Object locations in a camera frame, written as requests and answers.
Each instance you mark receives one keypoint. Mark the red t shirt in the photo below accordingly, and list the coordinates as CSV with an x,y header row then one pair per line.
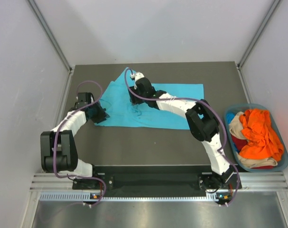
x,y
268,163

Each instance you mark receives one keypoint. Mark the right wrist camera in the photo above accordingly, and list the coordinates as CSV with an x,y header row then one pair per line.
x,y
136,76

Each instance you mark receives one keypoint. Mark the orange t shirt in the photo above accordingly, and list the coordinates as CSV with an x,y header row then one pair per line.
x,y
263,141

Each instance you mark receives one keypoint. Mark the blue laundry basket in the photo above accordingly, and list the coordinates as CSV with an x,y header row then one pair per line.
x,y
234,109

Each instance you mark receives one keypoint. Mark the cyan t shirt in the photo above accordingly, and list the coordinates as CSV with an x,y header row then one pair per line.
x,y
122,113

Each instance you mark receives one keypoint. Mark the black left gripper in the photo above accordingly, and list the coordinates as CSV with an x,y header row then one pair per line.
x,y
102,115

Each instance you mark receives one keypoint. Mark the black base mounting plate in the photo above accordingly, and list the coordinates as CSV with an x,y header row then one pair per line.
x,y
161,180

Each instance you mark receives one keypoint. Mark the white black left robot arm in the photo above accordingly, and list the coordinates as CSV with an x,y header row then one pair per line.
x,y
57,146

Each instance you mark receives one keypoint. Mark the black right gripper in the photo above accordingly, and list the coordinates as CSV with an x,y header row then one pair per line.
x,y
134,100

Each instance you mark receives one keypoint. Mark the white slotted cable duct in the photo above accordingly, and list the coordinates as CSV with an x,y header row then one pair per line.
x,y
90,197

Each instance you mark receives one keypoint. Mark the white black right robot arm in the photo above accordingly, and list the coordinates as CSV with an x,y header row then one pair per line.
x,y
202,121

